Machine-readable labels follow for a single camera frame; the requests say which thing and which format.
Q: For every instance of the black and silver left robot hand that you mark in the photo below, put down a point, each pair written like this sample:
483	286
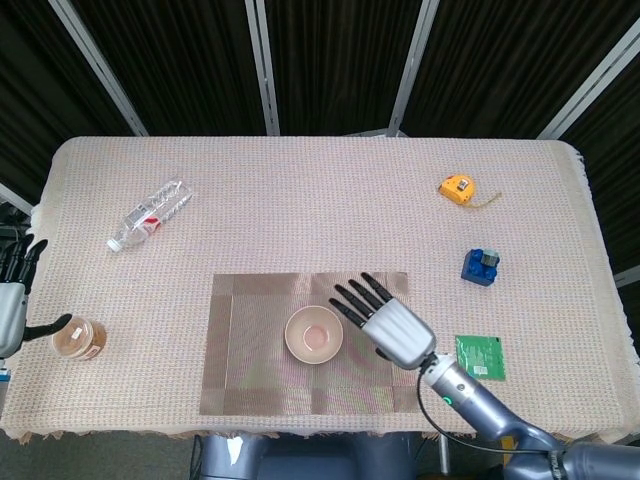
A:
10	310

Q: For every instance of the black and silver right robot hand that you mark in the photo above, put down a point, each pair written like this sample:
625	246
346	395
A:
400	332

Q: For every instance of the light brown bowl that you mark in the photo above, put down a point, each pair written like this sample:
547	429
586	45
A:
314	334

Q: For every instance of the brown woven placemat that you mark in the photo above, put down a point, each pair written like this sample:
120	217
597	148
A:
250	350

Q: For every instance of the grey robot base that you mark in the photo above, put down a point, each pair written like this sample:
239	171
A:
310	457

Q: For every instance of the brown lidded food cup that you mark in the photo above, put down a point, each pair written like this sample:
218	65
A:
77	337

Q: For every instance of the green foil packet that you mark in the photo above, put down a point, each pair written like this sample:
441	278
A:
482	355

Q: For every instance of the blue toy brick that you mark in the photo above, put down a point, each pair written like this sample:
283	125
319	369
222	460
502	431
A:
475	275

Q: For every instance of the small grey-green block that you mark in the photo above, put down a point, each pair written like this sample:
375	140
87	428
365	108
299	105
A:
489	259

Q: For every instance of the metal table leg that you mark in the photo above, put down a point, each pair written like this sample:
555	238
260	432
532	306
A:
444	449

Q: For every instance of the beige woven tablecloth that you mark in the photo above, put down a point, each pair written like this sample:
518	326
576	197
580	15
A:
310	210

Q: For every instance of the yellow tape measure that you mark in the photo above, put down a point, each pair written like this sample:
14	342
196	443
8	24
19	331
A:
456	189

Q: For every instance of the clear plastic water bottle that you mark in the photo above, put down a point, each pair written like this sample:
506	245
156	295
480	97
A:
150	215

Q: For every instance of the dark brown curtain panel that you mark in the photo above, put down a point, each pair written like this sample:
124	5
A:
500	65
340	65
175	65
620	150
40	75

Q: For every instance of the white screen frame post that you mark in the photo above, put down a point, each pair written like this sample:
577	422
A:
15	197
627	279
412	75
590	86
102	70
264	75

